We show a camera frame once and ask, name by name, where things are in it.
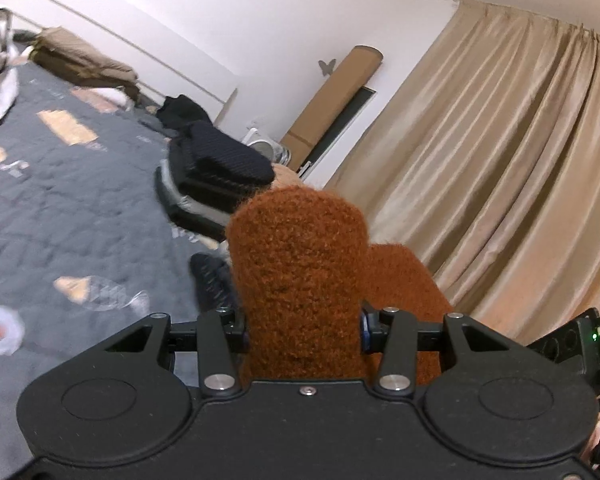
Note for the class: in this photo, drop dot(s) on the beige curtain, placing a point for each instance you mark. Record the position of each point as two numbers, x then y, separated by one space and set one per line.
505 160

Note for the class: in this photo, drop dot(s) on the tan folded blanket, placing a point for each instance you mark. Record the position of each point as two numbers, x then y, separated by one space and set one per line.
80 52

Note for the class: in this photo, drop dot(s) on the tall cardboard sheet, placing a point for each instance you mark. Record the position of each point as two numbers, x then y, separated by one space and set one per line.
340 100

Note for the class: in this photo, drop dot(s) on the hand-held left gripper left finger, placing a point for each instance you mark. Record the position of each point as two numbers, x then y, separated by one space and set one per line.
237 327

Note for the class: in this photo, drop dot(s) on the black dotted folded garment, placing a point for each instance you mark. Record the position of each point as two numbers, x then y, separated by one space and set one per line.
212 280

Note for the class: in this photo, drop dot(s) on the black clothes pile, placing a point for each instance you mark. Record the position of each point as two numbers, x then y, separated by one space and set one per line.
182 110

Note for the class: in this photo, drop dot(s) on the rust brown sweater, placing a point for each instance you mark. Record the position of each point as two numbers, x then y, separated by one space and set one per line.
300 270

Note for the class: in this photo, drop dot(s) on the butterfly wall decoration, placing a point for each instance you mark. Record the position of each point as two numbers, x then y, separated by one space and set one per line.
326 66

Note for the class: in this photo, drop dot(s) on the stack of folded clothes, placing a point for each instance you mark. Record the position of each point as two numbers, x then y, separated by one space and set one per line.
220 170

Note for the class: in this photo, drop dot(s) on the white headboard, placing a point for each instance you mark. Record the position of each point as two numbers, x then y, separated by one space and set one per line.
130 35

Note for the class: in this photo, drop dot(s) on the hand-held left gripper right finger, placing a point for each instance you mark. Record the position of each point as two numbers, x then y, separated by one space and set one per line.
365 332

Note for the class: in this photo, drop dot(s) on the white fan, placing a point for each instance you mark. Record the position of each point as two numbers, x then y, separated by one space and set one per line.
265 147

